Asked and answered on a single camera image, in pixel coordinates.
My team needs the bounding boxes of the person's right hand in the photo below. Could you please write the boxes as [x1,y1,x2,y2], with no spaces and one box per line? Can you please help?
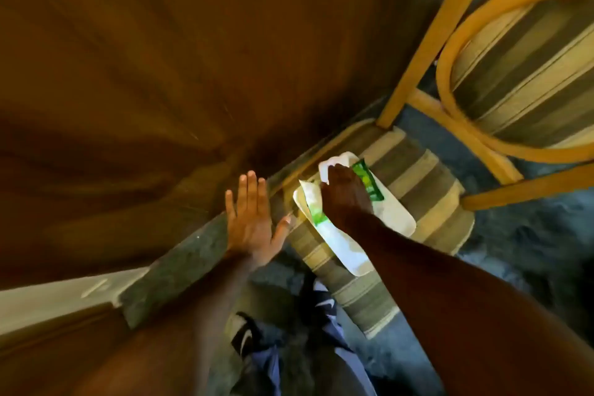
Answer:
[319,162,375,233]

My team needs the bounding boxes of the person's left hand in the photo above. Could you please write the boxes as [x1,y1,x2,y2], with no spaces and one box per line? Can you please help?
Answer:
[224,170,293,267]

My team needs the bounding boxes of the white green wet wipe pack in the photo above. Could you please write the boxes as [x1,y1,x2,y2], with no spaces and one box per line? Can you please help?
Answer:
[292,151,417,278]

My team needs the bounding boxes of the person's left forearm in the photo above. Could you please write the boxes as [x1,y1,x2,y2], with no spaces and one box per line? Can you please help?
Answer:
[74,249,260,396]

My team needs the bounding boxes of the person's right forearm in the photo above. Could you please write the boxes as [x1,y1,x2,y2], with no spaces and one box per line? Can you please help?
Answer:
[341,212,594,396]

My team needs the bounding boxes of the person's blue trousers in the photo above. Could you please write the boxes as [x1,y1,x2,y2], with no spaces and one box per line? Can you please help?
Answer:
[241,316,377,396]

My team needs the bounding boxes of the light brown wooden door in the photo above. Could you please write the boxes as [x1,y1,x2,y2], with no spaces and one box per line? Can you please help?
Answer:
[0,303,136,396]

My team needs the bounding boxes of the yellow wooden striped chair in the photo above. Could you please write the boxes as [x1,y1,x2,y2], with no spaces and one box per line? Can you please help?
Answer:
[269,0,594,341]

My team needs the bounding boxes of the black white shoe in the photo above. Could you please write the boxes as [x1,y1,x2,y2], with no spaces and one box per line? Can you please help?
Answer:
[299,277,338,317]
[230,312,279,359]

